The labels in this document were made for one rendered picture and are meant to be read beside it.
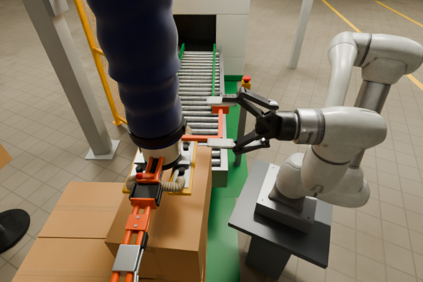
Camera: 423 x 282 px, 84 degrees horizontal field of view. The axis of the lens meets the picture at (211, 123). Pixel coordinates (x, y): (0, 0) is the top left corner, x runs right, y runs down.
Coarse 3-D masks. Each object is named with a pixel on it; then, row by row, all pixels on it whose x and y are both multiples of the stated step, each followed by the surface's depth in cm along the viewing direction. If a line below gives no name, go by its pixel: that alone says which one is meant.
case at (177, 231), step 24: (192, 192) 117; (120, 216) 108; (168, 216) 108; (192, 216) 108; (120, 240) 99; (168, 240) 99; (192, 240) 99; (144, 264) 111; (168, 264) 108; (192, 264) 106
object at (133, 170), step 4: (132, 164) 108; (136, 164) 108; (140, 164) 108; (132, 168) 107; (136, 168) 103; (140, 168) 103; (144, 168) 106; (132, 172) 104; (136, 172) 104; (128, 176) 103; (124, 184) 100; (124, 188) 98; (124, 192) 98; (128, 192) 98
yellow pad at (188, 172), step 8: (184, 144) 118; (192, 144) 118; (192, 152) 113; (192, 160) 110; (176, 168) 106; (184, 168) 106; (192, 168) 107; (176, 176) 102; (184, 176) 102; (192, 176) 103; (192, 184) 100; (176, 192) 97; (184, 192) 97
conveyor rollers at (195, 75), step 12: (192, 60) 324; (204, 60) 324; (216, 60) 323; (180, 72) 297; (192, 72) 297; (204, 72) 297; (216, 72) 303; (180, 84) 275; (192, 84) 275; (204, 84) 275; (216, 84) 275; (180, 96) 255; (192, 96) 255; (204, 96) 255; (192, 108) 240; (204, 108) 240; (192, 120) 227; (204, 120) 227; (216, 120) 226; (204, 132) 212; (216, 132) 212; (204, 144) 199; (216, 156) 193
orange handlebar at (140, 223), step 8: (184, 136) 105; (192, 136) 105; (200, 136) 105; (208, 136) 105; (216, 136) 105; (152, 160) 95; (160, 160) 94; (160, 168) 92; (136, 208) 78; (136, 216) 76; (144, 216) 76; (128, 224) 74; (136, 224) 74; (144, 224) 74; (128, 232) 72; (136, 232) 74; (128, 240) 71; (136, 240) 71; (112, 280) 62; (128, 280) 62
